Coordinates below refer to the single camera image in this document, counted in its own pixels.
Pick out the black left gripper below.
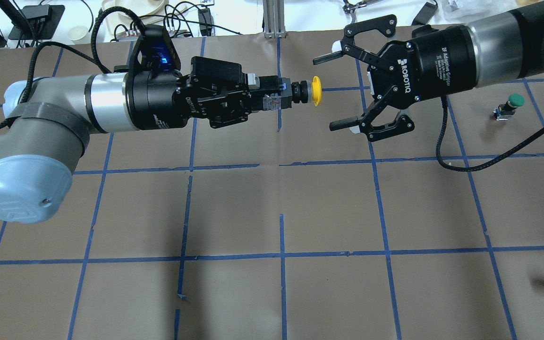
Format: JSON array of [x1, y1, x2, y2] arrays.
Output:
[[126, 57, 263, 130]]

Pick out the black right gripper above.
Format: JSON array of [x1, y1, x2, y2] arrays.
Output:
[[313, 14, 478, 143]]

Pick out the yellow push button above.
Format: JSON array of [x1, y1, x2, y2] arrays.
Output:
[[253, 76, 323, 111]]

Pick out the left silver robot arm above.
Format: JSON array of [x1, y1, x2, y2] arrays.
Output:
[[0, 57, 265, 224]]

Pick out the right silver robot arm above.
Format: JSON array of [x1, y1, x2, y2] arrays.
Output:
[[313, 1, 544, 142]]

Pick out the green push button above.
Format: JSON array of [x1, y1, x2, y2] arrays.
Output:
[[493, 94, 526, 122]]

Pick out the black power adapter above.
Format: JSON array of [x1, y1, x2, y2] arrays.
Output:
[[198, 6, 213, 36]]

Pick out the beige plate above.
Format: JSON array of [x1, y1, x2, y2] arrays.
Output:
[[112, 0, 168, 17]]

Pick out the white paper cup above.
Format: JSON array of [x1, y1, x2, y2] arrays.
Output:
[[67, 25, 91, 45]]

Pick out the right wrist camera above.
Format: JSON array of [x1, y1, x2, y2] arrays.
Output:
[[411, 24, 439, 39]]

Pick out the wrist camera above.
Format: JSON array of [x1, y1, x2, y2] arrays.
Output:
[[411, 24, 439, 39], [113, 24, 181, 73]]

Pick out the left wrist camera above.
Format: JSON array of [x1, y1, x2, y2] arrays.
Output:
[[113, 24, 181, 73]]

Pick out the aluminium frame post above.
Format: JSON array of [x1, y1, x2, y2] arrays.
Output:
[[263, 0, 287, 39]]

